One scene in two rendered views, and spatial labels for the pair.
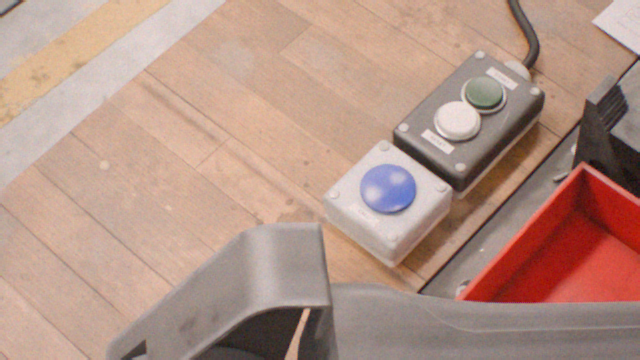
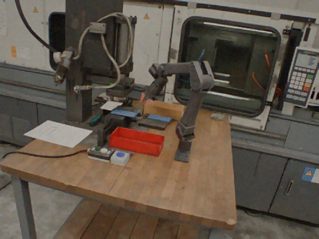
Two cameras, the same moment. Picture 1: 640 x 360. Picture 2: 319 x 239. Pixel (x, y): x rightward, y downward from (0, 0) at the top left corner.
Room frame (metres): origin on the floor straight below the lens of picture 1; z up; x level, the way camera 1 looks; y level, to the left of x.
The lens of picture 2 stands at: (0.96, 0.84, 1.54)
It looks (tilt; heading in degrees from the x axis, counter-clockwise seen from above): 23 degrees down; 234
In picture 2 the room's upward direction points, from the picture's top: 6 degrees clockwise
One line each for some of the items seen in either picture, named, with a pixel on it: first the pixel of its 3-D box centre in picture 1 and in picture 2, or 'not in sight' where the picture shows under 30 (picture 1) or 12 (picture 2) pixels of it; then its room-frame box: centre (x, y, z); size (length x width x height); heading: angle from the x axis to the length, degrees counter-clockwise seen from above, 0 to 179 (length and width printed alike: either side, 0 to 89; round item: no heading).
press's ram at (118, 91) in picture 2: not in sight; (109, 69); (0.37, -0.44, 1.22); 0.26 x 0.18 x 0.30; 133
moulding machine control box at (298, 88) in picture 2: not in sight; (299, 76); (-0.77, 0.05, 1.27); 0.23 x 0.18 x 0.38; 40
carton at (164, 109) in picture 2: not in sight; (163, 110); (-0.03, -0.45, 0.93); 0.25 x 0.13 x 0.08; 133
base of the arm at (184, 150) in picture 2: not in sight; (184, 145); (0.16, 0.01, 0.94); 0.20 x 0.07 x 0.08; 43
